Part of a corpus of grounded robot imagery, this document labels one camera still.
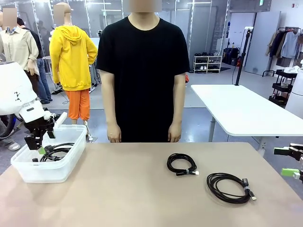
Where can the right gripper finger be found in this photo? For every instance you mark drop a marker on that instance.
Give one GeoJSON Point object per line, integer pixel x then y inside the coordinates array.
{"type": "Point", "coordinates": [290, 172]}
{"type": "Point", "coordinates": [296, 151]}

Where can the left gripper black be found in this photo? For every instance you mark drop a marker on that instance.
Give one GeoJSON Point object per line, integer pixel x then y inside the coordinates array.
{"type": "Point", "coordinates": [38, 128]}

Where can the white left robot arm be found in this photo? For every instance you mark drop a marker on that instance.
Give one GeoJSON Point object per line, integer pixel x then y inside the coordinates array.
{"type": "Point", "coordinates": [14, 89]}

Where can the person's right forearm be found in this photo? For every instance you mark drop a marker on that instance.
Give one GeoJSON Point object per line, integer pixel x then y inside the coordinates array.
{"type": "Point", "coordinates": [112, 113]}

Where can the person's left forearm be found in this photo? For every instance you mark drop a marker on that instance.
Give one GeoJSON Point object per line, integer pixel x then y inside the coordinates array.
{"type": "Point", "coordinates": [177, 111]}

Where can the person's right hand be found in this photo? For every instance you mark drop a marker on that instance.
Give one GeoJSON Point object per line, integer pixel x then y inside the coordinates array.
{"type": "Point", "coordinates": [114, 134]}

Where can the person's left hand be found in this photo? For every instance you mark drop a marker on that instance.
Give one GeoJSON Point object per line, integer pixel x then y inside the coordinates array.
{"type": "Point", "coordinates": [174, 134]}

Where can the clear plastic storage box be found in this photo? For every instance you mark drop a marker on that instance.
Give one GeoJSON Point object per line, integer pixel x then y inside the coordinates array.
{"type": "Point", "coordinates": [47, 170]}

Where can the bystander in dark clothes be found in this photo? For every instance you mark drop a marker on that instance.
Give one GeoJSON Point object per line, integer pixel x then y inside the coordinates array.
{"type": "Point", "coordinates": [43, 78]}

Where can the black utility cart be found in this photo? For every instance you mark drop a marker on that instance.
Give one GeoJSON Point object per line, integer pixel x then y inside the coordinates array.
{"type": "Point", "coordinates": [281, 87]}

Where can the white rectangular table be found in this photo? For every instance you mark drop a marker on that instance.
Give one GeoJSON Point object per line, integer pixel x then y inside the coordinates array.
{"type": "Point", "coordinates": [236, 108]}

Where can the mannequin in yellow hoodie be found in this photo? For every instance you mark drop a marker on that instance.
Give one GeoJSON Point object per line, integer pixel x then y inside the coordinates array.
{"type": "Point", "coordinates": [71, 59]}

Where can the mannequin in beige shirt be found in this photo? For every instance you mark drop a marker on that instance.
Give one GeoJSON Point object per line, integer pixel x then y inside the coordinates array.
{"type": "Point", "coordinates": [16, 47]}

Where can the light blue hanging shirt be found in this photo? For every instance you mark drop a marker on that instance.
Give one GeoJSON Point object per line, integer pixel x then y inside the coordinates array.
{"type": "Point", "coordinates": [290, 45]}

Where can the beige hanging coat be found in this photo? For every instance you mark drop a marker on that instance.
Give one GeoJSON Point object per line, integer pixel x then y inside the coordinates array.
{"type": "Point", "coordinates": [272, 45]}

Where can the black suitcases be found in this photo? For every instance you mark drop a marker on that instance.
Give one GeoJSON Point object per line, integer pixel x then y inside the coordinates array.
{"type": "Point", "coordinates": [229, 56]}

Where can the person in black t-shirt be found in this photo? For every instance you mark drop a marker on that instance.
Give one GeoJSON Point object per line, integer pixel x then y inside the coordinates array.
{"type": "Point", "coordinates": [142, 71]}

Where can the black clothes rack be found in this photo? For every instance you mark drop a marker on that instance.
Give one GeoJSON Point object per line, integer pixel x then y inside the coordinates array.
{"type": "Point", "coordinates": [290, 28]}

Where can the white shoe rack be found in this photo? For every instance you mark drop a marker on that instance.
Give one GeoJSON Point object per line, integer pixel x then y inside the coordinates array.
{"type": "Point", "coordinates": [208, 62]}

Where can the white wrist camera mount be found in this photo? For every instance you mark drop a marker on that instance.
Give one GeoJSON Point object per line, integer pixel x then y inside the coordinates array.
{"type": "Point", "coordinates": [33, 112]}

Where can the black camera pole stand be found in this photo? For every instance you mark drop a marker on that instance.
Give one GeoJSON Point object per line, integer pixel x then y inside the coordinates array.
{"type": "Point", "coordinates": [240, 66]}

